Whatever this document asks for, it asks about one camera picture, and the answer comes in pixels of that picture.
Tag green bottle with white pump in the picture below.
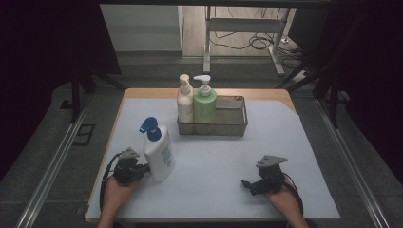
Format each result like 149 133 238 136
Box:
192 74 219 125

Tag white metal desk frame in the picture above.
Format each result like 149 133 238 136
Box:
202 5 286 77

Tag white bottle with blue pump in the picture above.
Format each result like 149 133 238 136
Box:
138 116 176 183

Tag black stand legs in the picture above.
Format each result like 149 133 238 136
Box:
69 67 125 124
275 61 340 129

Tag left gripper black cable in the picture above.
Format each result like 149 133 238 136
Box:
99 152 124 213

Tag metal mesh basket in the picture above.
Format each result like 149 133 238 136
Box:
176 93 249 138

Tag person's right hand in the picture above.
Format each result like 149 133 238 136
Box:
263 179 302 217

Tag dark curtain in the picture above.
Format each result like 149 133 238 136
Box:
0 0 122 180
288 0 403 186

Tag cream pump bottle orange label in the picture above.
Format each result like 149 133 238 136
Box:
176 73 195 124

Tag black floor cables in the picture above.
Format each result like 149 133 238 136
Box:
210 6 306 69

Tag white board panel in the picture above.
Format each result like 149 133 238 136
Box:
100 4 184 52

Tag white power strip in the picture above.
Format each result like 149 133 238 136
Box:
292 70 310 85

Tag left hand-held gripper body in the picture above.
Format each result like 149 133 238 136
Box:
111 146 147 186

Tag pale blue table mat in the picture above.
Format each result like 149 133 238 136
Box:
86 97 341 221

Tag aluminium rail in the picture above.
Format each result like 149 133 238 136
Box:
315 98 392 228
14 94 93 228

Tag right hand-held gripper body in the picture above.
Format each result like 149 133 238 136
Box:
249 154 289 197

